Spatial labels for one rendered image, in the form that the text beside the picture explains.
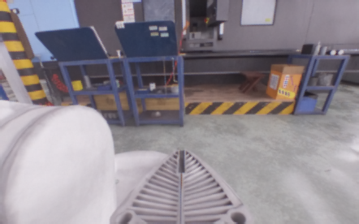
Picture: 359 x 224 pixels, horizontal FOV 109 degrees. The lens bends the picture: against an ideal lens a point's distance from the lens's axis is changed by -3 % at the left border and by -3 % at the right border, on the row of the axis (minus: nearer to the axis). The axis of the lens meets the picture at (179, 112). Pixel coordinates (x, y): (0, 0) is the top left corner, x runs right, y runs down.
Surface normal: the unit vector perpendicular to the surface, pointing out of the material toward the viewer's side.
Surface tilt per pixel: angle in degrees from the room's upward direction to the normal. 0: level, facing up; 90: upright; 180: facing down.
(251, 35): 87
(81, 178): 90
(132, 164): 70
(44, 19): 87
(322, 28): 87
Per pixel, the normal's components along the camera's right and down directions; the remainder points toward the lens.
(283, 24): -0.07, 0.36
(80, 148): 1.00, -0.03
